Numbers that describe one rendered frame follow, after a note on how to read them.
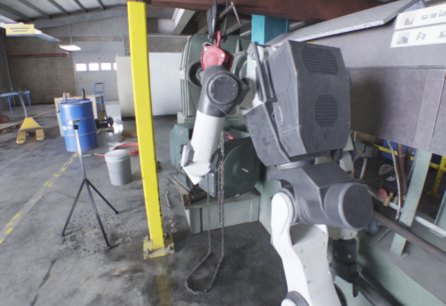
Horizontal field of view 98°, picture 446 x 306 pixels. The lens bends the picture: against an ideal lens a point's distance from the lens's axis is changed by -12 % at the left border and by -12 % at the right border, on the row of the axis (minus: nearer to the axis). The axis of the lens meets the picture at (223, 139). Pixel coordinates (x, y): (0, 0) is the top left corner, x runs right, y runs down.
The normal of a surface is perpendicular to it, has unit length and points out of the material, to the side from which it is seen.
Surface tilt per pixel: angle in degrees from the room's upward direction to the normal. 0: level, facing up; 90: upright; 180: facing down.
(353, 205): 64
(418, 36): 78
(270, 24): 90
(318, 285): 58
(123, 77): 90
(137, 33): 90
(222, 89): 100
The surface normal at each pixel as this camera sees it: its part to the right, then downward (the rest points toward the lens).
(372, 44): -0.93, -0.12
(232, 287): 0.00, -0.96
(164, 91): 0.31, 0.26
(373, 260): -0.95, 0.08
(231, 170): 0.53, 0.22
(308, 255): 0.30, -0.30
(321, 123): 0.39, 0.06
